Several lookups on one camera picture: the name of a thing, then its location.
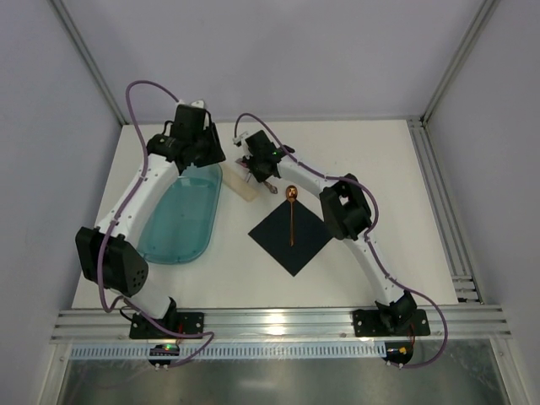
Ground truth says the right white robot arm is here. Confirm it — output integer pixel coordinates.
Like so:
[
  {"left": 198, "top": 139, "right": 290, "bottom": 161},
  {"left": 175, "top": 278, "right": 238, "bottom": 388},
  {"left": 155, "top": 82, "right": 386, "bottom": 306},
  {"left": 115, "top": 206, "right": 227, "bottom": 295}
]
[{"left": 233, "top": 131, "right": 425, "bottom": 336}]

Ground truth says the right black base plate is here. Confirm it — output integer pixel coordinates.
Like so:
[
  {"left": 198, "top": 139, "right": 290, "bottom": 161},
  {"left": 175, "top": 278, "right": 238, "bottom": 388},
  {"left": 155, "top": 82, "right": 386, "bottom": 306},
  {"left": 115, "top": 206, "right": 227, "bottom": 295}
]
[{"left": 352, "top": 309, "right": 431, "bottom": 338}]

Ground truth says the right side aluminium rail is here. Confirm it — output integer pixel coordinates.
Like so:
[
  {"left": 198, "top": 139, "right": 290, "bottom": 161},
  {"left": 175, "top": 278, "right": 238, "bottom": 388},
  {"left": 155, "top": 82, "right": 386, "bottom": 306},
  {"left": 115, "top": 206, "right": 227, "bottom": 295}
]
[{"left": 408, "top": 118, "right": 483, "bottom": 305}]

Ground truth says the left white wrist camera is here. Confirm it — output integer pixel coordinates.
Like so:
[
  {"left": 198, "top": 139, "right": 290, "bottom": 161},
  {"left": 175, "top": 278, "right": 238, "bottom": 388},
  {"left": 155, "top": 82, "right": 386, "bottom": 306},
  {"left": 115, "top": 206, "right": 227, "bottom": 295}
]
[{"left": 176, "top": 100, "right": 206, "bottom": 109}]

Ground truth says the aluminium front rail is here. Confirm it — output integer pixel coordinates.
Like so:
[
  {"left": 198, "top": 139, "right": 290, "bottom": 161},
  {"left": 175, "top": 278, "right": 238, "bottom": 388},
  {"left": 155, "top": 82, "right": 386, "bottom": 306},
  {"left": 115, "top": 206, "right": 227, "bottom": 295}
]
[{"left": 51, "top": 305, "right": 511, "bottom": 343}]

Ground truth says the beige cutlery case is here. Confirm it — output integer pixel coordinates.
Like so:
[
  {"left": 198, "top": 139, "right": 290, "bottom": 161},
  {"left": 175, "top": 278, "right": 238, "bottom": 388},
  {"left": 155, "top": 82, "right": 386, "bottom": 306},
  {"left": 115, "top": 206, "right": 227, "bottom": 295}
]
[{"left": 220, "top": 163, "right": 258, "bottom": 202}]

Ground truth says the left aluminium frame post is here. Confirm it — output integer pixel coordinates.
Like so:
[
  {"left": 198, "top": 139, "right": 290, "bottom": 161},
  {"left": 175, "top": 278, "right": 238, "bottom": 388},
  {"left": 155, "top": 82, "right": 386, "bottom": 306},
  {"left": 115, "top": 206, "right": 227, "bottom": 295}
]
[{"left": 46, "top": 0, "right": 127, "bottom": 126}]

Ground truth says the iridescent fork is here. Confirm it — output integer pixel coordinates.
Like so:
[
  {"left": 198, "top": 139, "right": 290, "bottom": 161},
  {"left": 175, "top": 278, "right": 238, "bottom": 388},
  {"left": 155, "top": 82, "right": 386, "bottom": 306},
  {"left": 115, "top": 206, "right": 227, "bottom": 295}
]
[{"left": 235, "top": 158, "right": 278, "bottom": 195}]

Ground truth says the teal plastic basin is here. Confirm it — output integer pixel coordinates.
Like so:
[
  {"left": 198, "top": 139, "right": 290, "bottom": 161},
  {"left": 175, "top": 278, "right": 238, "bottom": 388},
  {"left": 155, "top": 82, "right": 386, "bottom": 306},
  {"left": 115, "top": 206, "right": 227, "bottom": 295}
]
[{"left": 138, "top": 165, "right": 223, "bottom": 265}]

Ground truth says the white slotted cable duct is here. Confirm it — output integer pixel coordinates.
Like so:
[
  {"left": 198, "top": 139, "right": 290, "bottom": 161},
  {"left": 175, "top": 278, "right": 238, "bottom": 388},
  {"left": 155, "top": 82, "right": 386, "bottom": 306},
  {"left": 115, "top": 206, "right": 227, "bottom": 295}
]
[{"left": 70, "top": 341, "right": 386, "bottom": 360}]

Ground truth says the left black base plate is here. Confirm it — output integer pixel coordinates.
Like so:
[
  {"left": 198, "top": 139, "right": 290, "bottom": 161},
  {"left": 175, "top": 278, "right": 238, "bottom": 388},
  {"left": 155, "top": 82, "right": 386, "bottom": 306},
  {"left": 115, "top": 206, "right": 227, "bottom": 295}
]
[{"left": 129, "top": 310, "right": 205, "bottom": 340}]

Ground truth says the right aluminium frame post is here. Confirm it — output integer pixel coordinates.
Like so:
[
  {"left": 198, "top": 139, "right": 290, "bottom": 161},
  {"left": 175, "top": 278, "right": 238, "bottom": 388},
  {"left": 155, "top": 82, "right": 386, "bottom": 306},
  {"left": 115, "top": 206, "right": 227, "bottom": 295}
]
[{"left": 420, "top": 0, "right": 500, "bottom": 126}]

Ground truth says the copper spoon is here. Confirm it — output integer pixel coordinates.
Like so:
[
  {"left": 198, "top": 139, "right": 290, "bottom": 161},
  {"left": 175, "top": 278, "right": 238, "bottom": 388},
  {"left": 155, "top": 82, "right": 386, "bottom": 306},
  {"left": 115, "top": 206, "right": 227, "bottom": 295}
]
[{"left": 286, "top": 185, "right": 298, "bottom": 246}]

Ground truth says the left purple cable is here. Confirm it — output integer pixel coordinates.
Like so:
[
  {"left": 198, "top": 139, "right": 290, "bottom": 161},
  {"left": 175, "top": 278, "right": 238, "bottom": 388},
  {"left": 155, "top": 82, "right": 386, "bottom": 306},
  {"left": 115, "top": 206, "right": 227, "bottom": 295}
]
[{"left": 99, "top": 80, "right": 216, "bottom": 368}]

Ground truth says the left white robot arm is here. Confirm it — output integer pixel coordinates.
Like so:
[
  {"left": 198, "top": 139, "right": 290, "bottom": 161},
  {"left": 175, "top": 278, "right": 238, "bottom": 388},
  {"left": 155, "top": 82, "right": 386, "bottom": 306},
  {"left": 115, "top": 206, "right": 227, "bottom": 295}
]
[{"left": 75, "top": 100, "right": 225, "bottom": 320}]

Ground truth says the aluminium rail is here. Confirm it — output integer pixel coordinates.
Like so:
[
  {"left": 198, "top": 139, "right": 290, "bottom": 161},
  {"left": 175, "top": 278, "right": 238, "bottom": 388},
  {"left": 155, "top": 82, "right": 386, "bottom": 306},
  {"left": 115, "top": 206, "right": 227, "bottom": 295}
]
[
  {"left": 51, "top": 305, "right": 511, "bottom": 343},
  {"left": 408, "top": 118, "right": 483, "bottom": 305}
]

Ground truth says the black paper napkin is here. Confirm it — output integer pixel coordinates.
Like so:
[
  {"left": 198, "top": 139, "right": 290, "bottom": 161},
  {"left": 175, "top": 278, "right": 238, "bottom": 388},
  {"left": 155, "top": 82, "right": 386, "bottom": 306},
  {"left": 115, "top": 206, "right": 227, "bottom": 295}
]
[{"left": 248, "top": 201, "right": 332, "bottom": 277}]

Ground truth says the aluminium frame post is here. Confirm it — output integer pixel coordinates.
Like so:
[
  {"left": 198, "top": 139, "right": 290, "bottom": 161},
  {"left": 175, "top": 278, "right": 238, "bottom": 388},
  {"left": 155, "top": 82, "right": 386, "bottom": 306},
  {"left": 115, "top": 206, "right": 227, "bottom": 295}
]
[
  {"left": 420, "top": 0, "right": 500, "bottom": 126},
  {"left": 46, "top": 0, "right": 127, "bottom": 126}
]

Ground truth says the purple cable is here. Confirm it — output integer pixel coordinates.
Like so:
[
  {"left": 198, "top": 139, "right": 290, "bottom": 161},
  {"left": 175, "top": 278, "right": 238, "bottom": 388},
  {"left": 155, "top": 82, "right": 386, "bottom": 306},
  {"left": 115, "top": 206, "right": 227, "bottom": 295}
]
[
  {"left": 233, "top": 112, "right": 449, "bottom": 371},
  {"left": 99, "top": 80, "right": 216, "bottom": 368}
]

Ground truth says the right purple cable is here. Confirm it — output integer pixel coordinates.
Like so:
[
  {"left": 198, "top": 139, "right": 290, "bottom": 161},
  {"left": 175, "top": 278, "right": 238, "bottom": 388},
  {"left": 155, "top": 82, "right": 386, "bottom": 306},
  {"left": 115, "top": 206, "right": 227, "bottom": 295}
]
[{"left": 233, "top": 112, "right": 449, "bottom": 371}]

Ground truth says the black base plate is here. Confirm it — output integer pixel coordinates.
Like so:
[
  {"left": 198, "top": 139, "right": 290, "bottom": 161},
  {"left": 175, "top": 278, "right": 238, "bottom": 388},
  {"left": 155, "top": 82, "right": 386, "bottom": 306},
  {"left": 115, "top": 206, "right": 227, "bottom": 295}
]
[
  {"left": 129, "top": 310, "right": 205, "bottom": 340},
  {"left": 352, "top": 309, "right": 431, "bottom": 338}
]

